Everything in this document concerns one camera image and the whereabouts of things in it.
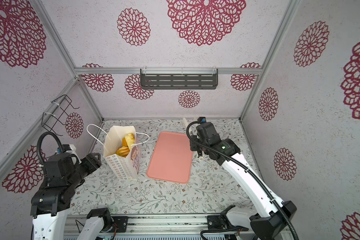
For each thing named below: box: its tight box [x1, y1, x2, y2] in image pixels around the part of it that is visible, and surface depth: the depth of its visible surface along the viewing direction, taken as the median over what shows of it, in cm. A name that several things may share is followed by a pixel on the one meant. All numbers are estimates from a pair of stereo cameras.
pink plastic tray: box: [147, 131, 194, 184], surface depth 97 cm
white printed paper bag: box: [86, 124, 150, 181], surface depth 82 cm
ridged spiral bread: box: [125, 133, 136, 151], surface depth 83 cm
